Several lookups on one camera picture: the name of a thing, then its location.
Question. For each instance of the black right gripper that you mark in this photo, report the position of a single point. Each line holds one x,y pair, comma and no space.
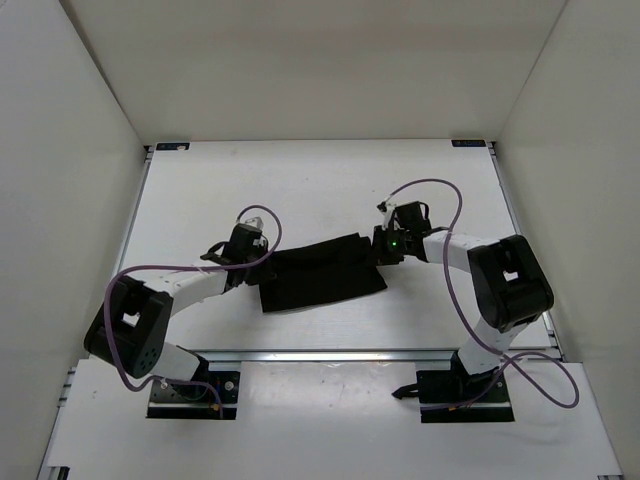
382,256

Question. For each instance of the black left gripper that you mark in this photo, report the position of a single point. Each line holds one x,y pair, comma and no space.
253,279

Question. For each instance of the black skirt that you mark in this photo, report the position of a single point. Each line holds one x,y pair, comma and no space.
328,272

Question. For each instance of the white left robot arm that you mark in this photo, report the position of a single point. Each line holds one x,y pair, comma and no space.
140,312

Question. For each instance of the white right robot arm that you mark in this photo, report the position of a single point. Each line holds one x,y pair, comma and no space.
510,289

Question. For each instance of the blue right corner label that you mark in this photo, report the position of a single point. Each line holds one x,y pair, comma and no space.
468,143

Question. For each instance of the blue corner label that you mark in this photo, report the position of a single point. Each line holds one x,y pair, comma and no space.
172,146
468,143

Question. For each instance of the blue left corner label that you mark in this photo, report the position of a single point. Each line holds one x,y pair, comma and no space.
172,146

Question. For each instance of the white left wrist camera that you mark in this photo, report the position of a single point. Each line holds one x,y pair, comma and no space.
252,227

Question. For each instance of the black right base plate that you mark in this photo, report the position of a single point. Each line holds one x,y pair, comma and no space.
444,398

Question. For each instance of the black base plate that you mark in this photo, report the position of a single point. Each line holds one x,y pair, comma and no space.
444,398
175,402

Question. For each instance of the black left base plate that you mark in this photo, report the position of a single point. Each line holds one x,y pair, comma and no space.
175,402

